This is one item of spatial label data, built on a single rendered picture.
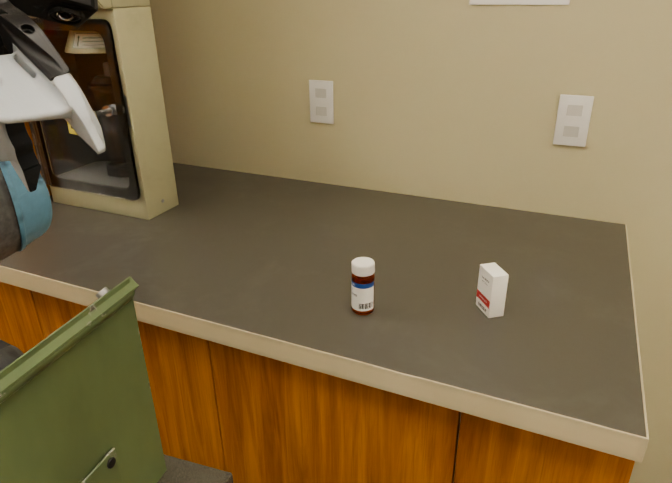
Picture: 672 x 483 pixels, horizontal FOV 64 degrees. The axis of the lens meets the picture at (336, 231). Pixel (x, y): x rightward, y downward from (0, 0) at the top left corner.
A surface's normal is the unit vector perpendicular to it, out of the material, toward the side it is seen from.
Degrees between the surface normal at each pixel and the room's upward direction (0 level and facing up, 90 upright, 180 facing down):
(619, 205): 90
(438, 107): 90
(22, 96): 35
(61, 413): 90
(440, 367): 0
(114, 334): 90
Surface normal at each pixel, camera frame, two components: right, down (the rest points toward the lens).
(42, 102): 0.37, -0.58
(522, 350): -0.01, -0.91
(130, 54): 0.91, 0.16
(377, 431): -0.41, 0.38
